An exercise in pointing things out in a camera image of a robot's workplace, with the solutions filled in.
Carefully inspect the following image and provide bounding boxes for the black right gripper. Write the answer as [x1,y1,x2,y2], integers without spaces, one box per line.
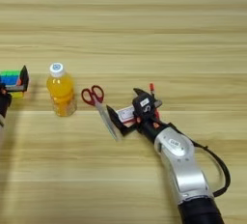
[106,87,172,144]

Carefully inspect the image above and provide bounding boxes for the orange juice bottle white cap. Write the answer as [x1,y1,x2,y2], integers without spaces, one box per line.
[46,62,78,118]

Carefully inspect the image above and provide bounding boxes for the colourful puzzle cube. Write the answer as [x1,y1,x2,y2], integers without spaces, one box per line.
[0,70,25,99]

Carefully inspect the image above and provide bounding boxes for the right arm's black cable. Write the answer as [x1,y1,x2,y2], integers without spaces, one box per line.
[170,123,232,199]

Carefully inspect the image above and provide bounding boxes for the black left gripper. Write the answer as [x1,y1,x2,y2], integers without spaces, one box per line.
[0,65,30,119]

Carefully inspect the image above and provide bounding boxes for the red handled scissors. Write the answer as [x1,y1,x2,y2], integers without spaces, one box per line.
[80,84,120,143]

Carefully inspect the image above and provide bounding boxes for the red and white card box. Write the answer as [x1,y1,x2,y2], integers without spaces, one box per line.
[115,105,138,127]

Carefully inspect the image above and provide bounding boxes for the red and black pen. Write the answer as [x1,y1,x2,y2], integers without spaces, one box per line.
[149,82,161,121]

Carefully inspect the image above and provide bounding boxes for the right gripper's labelled black box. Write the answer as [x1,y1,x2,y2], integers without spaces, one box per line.
[132,93,156,118]

